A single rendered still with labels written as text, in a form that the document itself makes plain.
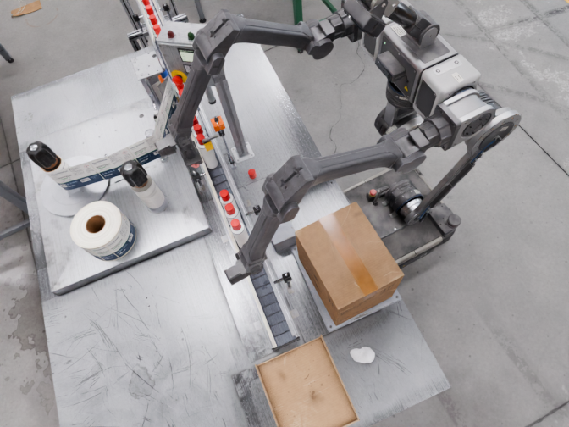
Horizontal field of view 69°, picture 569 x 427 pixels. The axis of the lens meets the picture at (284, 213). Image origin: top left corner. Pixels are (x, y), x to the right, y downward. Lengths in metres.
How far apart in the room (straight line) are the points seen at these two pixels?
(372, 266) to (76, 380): 1.16
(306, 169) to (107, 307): 1.14
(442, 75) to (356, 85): 2.05
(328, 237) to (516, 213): 1.73
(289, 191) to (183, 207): 0.92
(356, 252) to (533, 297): 1.55
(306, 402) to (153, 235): 0.88
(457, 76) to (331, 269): 0.67
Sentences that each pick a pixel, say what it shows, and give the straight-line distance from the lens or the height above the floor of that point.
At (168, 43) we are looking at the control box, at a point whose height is 1.47.
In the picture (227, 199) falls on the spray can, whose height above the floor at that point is 1.06.
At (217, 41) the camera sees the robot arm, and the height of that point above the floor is 1.63.
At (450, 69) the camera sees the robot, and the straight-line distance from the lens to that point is 1.28.
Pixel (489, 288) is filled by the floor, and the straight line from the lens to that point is 2.68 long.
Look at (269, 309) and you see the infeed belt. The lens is 1.58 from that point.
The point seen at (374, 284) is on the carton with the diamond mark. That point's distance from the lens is 1.35.
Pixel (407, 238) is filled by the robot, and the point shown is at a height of 0.24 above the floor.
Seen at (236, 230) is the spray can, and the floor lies 1.05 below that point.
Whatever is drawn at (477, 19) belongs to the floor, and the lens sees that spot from 3.92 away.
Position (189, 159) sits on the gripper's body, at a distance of 1.64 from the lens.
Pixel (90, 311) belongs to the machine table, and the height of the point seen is 0.83.
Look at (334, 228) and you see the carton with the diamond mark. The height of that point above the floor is 1.12.
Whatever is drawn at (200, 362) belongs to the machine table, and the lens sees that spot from 1.65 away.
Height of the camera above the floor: 2.41
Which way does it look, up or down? 64 degrees down
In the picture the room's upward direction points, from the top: 11 degrees counter-clockwise
